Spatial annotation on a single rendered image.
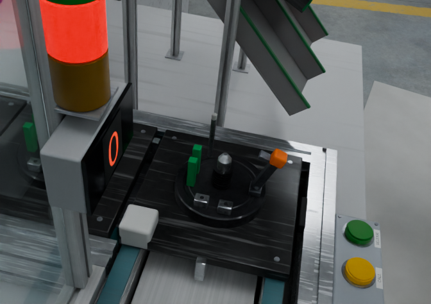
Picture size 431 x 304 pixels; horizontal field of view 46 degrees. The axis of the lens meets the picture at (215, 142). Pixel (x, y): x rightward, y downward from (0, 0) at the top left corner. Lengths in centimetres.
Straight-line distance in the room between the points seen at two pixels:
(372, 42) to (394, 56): 18
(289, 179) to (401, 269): 24
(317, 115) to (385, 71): 199
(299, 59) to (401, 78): 213
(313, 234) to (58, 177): 43
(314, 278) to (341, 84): 65
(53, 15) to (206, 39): 98
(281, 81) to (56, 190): 51
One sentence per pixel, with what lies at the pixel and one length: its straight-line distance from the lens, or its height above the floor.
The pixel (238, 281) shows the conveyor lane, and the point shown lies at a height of 92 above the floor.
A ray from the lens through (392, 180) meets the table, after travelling 106.
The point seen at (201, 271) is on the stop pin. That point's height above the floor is 95.
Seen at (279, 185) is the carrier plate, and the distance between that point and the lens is 81.
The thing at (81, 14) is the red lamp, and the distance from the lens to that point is 40.
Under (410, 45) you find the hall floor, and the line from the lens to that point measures 347.
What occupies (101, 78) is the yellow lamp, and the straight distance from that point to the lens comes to 44.
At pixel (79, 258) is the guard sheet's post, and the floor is 103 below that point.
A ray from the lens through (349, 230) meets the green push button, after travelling 78.
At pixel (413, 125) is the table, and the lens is 122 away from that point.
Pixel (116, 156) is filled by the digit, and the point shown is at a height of 119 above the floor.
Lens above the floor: 154
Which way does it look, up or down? 41 degrees down
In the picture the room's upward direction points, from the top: 7 degrees clockwise
